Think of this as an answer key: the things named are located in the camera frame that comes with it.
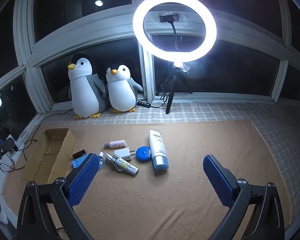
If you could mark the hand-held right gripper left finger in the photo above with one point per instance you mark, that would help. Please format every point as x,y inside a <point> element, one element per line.
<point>82,177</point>

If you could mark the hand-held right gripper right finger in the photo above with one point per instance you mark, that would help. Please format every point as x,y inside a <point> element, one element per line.
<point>216,177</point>

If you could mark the light blue packet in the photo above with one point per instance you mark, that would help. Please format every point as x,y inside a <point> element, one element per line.
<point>78,162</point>

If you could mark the black cylinder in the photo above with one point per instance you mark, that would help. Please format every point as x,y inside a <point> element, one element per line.
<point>79,153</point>

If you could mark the cardboard box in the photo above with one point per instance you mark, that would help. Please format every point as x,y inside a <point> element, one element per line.
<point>53,152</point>

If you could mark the patterned white tube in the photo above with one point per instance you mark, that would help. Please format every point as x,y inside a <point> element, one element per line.
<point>125,166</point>

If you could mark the white wall charger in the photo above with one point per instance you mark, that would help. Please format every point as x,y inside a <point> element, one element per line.
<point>122,154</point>

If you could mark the small pink bottle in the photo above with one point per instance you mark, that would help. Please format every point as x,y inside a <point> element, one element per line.
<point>116,143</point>

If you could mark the round blue tape measure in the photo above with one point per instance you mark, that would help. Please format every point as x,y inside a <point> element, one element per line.
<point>143,153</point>

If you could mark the white sunscreen tube blue cap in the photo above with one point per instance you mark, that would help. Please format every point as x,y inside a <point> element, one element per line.
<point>157,145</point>

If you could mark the checked blanket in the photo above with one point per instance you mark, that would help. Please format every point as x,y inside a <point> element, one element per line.
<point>215,112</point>

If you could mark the large penguin plush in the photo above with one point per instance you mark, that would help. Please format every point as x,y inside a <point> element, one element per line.
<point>86,92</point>

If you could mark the black inline remote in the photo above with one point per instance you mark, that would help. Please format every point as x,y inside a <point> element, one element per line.
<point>143,104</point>

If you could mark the small penguin plush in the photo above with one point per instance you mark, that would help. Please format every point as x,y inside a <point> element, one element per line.
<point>121,90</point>

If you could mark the black phone holder gooseneck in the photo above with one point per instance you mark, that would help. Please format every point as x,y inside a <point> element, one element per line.
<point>168,18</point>

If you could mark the white window frame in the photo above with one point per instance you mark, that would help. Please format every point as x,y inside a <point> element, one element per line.
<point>90,21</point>

